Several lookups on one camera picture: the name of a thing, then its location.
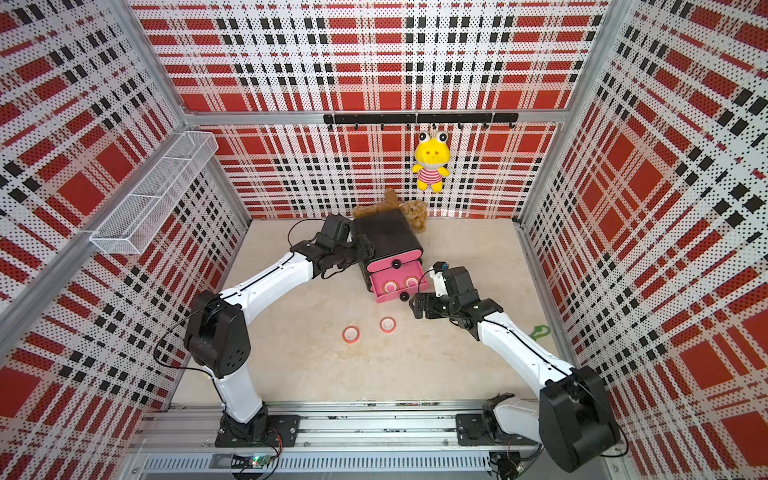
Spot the black drawer cabinet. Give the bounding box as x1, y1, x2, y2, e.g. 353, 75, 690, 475
353, 210, 423, 294

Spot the red tape roll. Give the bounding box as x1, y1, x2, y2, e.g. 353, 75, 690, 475
342, 326, 360, 344
379, 317, 397, 334

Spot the orange tape roll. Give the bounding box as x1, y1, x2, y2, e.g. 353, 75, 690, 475
404, 276, 420, 288
382, 280, 400, 294

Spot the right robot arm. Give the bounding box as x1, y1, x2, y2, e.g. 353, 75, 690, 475
409, 262, 623, 473

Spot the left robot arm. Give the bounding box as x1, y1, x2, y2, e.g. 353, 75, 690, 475
183, 214, 375, 445

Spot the brown teddy bear plush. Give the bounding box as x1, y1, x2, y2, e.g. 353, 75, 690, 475
352, 188, 428, 233

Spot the small green toy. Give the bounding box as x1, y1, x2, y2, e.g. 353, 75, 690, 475
530, 325, 551, 341

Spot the yellow frog plush toy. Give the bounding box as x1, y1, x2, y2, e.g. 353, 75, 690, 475
412, 131, 450, 193

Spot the green circuit board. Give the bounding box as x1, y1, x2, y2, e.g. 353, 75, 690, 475
232, 454, 275, 470

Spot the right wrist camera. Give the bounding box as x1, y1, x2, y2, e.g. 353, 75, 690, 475
429, 261, 449, 297

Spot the black hook rail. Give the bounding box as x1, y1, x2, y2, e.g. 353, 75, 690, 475
323, 112, 520, 128

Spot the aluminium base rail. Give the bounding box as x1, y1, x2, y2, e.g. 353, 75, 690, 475
119, 401, 625, 475

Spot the white wire mesh basket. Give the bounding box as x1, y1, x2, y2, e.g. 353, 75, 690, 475
90, 131, 217, 255

